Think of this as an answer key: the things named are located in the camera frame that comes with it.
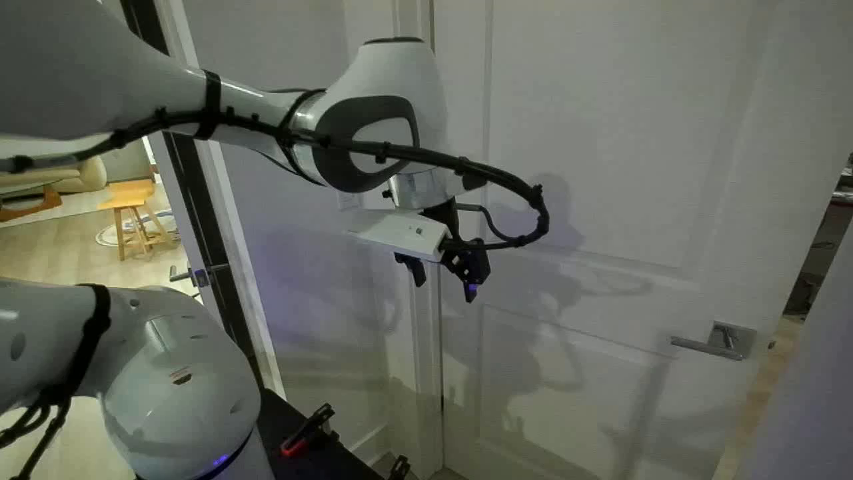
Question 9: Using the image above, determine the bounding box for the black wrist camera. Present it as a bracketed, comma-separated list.
[438, 232, 492, 306]

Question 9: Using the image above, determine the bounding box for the wooden stool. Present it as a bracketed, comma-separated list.
[95, 178, 176, 264]

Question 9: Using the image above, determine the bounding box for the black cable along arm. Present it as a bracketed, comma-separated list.
[0, 66, 552, 480]

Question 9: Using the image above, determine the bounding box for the white panelled door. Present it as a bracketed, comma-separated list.
[432, 0, 837, 480]

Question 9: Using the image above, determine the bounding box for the black vertical frame strip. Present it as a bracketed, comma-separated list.
[781, 148, 853, 326]
[118, 0, 266, 387]

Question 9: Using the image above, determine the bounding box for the beige sofa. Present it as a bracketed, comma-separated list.
[0, 154, 110, 203]

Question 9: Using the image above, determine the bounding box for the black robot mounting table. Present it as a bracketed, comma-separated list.
[254, 387, 394, 480]

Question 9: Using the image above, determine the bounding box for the silver lever door handle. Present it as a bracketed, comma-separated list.
[669, 319, 760, 362]

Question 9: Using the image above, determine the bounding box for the low wooden table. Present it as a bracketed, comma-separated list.
[0, 184, 66, 223]

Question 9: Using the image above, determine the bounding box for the plain white door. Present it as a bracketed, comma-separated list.
[150, 0, 420, 474]

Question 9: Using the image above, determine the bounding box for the small silver door handle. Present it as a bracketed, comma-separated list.
[168, 264, 212, 291]

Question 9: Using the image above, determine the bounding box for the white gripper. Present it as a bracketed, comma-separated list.
[356, 207, 451, 291]

